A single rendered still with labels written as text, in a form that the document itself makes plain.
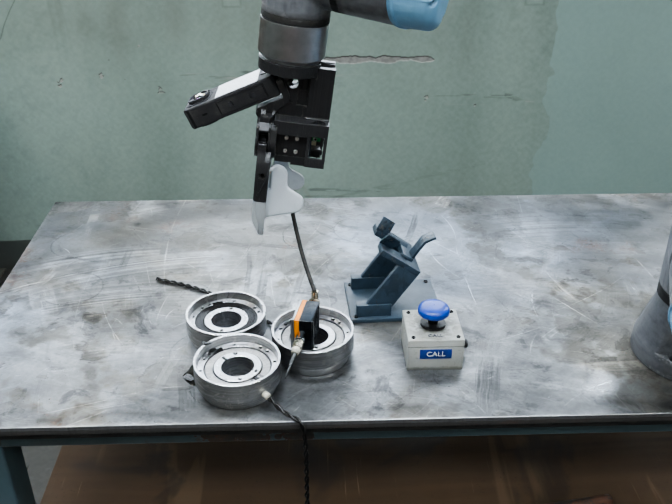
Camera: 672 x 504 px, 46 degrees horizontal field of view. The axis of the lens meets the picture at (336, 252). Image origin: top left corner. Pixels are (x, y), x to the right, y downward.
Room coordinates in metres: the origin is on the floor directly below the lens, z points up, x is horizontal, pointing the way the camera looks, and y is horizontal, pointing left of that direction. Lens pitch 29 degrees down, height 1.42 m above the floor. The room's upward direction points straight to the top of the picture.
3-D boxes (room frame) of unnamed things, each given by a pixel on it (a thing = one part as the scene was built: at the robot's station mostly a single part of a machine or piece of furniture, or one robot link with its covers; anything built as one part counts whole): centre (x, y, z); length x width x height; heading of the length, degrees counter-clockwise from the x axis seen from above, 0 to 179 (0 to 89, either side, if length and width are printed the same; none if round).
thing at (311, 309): (0.80, 0.04, 0.85); 0.17 x 0.02 x 0.04; 170
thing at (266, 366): (0.77, 0.12, 0.82); 0.08 x 0.08 x 0.02
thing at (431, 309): (0.83, -0.12, 0.85); 0.04 x 0.04 x 0.05
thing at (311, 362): (0.83, 0.03, 0.82); 0.10 x 0.10 x 0.04
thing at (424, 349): (0.83, -0.13, 0.82); 0.08 x 0.07 x 0.05; 92
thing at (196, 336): (0.87, 0.14, 0.82); 0.10 x 0.10 x 0.04
